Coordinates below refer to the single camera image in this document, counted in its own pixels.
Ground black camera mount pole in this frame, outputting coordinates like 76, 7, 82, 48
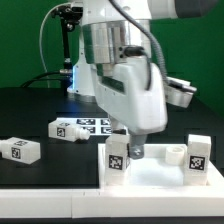
52, 4, 83, 76

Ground paper sheet with markers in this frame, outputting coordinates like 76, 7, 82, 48
55, 116, 114, 138

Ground black floor cables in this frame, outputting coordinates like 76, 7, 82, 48
20, 70, 73, 89

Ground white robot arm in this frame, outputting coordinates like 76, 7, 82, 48
68, 0, 219, 159

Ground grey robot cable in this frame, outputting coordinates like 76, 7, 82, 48
38, 2, 71, 88

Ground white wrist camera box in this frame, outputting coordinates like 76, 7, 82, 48
164, 77, 197, 108

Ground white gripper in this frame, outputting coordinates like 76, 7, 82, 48
91, 57, 167, 159

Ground white square tabletop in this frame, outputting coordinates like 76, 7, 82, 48
98, 144, 224, 189

